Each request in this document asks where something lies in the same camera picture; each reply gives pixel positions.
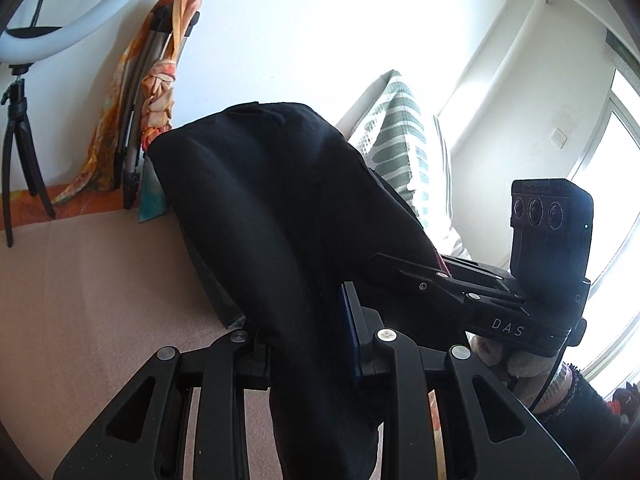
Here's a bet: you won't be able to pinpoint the window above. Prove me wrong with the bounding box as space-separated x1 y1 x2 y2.
564 35 640 393

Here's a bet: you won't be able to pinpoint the person's right hand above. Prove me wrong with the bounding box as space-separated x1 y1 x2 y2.
470 332 576 411

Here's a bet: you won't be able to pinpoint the dark folded garment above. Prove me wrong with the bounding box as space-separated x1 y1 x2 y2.
176 210 247 331

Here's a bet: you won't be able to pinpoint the black pants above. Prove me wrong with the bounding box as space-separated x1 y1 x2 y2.
145 101 442 480

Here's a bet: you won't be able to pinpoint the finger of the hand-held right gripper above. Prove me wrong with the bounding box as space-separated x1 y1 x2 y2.
367 252 482 325
440 255 516 292

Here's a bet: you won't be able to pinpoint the folded metal chair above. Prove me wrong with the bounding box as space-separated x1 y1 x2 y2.
119 10 202 211

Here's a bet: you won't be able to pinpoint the teal bottle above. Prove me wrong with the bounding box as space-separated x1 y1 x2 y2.
137 157 174 224

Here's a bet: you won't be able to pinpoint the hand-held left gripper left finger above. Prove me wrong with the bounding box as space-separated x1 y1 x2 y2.
52 330 274 480

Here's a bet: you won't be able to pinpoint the white ring light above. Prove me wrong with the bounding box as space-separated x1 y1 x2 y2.
0 0 167 64

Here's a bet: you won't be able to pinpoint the green patterned white pillow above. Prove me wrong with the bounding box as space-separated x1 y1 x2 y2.
334 69 473 261

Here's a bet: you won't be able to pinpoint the person's right forearm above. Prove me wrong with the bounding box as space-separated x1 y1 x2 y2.
537 365 632 480

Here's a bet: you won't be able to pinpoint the orange floral bed sheet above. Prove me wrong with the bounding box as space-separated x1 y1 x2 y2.
0 180 126 233

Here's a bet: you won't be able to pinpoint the orange printed cloth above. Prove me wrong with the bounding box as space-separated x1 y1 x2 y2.
52 0 203 206

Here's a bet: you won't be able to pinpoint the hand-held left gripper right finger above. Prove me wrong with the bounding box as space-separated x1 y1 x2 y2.
341 281 581 480

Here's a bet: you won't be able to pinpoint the black tripod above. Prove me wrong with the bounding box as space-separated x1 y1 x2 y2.
0 64 57 248

